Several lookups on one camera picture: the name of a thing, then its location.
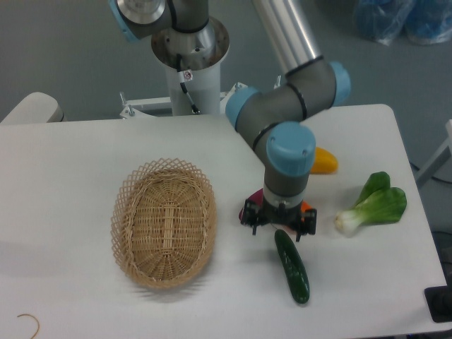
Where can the woven wicker basket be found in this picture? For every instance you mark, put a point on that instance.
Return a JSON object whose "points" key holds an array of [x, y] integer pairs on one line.
{"points": [[164, 223]]}

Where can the black device at table edge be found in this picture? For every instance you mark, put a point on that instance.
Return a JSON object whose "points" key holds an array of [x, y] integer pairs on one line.
{"points": [[439, 303]]}

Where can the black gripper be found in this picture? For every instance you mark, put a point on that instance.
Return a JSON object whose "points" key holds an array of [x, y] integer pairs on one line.
{"points": [[279, 213]]}

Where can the blue plastic bag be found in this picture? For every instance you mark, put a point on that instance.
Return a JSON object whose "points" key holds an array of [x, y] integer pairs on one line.
{"points": [[424, 22]]}

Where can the yellow mango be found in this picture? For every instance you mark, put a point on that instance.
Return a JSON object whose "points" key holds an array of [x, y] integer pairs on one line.
{"points": [[324, 162]]}

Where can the green cucumber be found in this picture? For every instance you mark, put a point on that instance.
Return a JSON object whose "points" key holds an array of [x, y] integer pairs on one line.
{"points": [[295, 272]]}

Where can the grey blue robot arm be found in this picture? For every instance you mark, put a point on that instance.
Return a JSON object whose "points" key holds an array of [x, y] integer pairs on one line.
{"points": [[270, 123]]}

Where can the white chair armrest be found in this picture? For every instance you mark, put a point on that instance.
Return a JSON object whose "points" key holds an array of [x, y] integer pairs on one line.
{"points": [[35, 108]]}

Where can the orange mandarin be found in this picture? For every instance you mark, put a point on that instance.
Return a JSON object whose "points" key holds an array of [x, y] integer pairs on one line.
{"points": [[305, 206]]}

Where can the purple sweet potato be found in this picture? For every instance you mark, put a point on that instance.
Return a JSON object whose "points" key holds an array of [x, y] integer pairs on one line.
{"points": [[257, 197]]}

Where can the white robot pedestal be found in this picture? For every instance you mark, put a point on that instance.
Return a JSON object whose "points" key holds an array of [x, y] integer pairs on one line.
{"points": [[191, 62]]}

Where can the green bok choy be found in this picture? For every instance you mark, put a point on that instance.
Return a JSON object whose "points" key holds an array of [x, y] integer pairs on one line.
{"points": [[378, 203]]}

